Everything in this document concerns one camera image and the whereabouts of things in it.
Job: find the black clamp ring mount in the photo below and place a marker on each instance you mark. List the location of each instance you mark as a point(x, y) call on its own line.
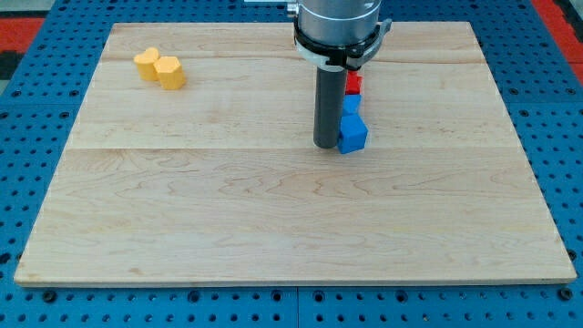
point(338, 58)

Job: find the yellow heart block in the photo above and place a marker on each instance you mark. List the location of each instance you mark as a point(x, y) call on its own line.
point(144, 63)

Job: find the yellow hexagon block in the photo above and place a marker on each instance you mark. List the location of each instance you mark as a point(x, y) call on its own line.
point(170, 72)

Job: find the wooden board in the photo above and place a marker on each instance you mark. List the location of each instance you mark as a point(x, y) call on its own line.
point(218, 183)

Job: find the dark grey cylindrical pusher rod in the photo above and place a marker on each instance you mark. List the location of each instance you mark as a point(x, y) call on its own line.
point(329, 95)

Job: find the small blue block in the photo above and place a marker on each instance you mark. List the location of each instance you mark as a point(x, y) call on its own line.
point(351, 104)

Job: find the blue cube block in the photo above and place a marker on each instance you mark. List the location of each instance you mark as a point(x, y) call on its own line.
point(353, 134)

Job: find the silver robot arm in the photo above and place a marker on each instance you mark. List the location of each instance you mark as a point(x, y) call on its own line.
point(337, 36)

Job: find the red block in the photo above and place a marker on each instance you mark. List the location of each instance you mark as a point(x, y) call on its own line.
point(354, 83)

